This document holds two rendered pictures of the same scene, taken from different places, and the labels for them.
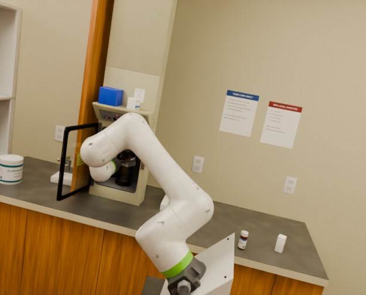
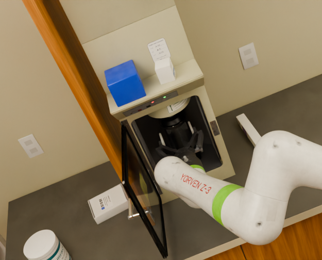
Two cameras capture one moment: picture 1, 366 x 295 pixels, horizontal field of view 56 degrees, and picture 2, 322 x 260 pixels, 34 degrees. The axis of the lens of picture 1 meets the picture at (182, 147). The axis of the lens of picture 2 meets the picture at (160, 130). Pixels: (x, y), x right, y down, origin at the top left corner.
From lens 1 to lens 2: 0.95 m
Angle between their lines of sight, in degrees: 25
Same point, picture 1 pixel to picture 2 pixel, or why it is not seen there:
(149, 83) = (164, 26)
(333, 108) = not seen: outside the picture
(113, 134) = (276, 191)
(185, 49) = not seen: outside the picture
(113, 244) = (259, 247)
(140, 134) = (313, 166)
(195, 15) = not seen: outside the picture
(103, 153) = (281, 221)
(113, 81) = (107, 57)
